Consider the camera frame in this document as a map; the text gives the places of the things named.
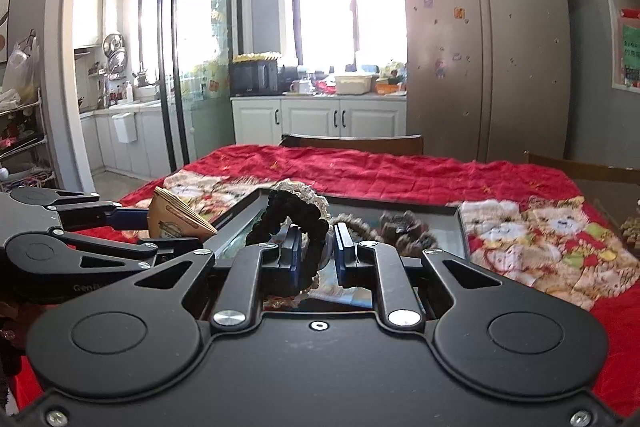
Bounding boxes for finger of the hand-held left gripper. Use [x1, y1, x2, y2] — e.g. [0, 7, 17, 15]
[50, 229, 208, 275]
[12, 188, 151, 230]

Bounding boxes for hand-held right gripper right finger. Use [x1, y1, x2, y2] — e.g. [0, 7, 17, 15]
[334, 222, 502, 329]

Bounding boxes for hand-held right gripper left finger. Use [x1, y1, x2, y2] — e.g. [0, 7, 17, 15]
[136, 227, 303, 329]

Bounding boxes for black fuzzy scrunchie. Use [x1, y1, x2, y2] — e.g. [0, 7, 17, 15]
[245, 189, 332, 294]

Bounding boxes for brown triangular paper packet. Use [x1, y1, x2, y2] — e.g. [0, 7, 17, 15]
[149, 187, 219, 241]

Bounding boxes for shallow black box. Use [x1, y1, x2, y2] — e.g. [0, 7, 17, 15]
[202, 187, 472, 310]

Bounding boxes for red printed quilt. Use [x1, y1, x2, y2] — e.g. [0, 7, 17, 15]
[10, 144, 640, 418]

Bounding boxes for white hanging bin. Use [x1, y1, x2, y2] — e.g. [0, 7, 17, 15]
[111, 112, 138, 144]

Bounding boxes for wooden chair back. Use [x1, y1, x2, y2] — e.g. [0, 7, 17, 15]
[281, 133, 425, 156]

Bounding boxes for metal storage rack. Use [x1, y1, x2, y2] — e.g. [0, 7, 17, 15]
[0, 87, 58, 194]

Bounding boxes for white kitchen cabinet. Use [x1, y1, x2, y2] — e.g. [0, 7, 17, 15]
[231, 94, 408, 146]

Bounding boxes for black-framed sliding glass door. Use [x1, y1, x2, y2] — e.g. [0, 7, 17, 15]
[159, 0, 241, 172]

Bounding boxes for white food container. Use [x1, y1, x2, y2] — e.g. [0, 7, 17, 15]
[334, 74, 373, 95]

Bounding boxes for hanging metal pot lids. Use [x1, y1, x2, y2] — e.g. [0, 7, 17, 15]
[102, 33, 126, 75]

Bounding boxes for black microwave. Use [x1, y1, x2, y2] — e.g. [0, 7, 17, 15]
[229, 59, 280, 96]

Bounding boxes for white plastic bag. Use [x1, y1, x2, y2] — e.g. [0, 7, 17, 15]
[2, 36, 41, 105]

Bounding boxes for silver double-door fridge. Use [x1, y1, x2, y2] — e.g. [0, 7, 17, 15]
[399, 0, 573, 162]

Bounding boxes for small wooden pieces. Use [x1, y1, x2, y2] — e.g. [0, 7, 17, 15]
[620, 217, 640, 250]

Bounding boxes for green box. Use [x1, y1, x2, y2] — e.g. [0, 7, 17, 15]
[617, 14, 640, 88]

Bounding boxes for framed wall picture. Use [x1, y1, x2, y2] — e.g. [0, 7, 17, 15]
[0, 0, 17, 65]

